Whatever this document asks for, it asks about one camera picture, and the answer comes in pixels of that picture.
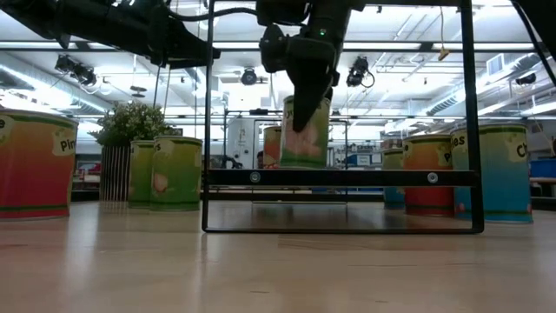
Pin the yellow-green Peaches can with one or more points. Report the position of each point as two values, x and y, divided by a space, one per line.
178 174

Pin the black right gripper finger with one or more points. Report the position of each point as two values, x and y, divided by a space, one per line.
310 87

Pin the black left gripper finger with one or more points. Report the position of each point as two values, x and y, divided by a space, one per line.
195 50

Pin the black-framed wooden shelf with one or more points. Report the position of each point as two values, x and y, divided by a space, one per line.
339 178

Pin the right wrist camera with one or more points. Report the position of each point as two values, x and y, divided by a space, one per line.
273 48

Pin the black ceiling camera cluster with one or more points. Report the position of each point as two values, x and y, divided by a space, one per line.
76 69

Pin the orange-red labelled can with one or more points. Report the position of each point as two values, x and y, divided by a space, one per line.
428 152

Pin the black aluminium rig frame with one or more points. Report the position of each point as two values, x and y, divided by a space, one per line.
304 196

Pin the blue storage bin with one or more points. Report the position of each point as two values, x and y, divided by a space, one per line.
543 167

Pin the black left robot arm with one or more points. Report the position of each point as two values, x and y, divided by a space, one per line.
87 21

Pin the potted plant, striped pot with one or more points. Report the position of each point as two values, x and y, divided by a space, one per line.
115 174

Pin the ceiling air vent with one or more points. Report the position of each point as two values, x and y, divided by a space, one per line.
495 64

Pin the green labelled can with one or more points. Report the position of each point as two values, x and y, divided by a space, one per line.
140 174

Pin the round black ceiling fixture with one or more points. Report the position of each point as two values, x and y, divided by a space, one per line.
249 77

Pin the orange-red Pineapple can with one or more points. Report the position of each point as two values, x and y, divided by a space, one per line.
35 174

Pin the white cylindrical tank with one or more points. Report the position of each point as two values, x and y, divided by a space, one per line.
239 143

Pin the orange labelled can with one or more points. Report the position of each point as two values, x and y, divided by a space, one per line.
271 150

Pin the green-blue Cherries can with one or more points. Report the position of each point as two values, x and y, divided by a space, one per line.
504 174

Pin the yellow hanging connector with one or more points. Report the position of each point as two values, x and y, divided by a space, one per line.
443 54

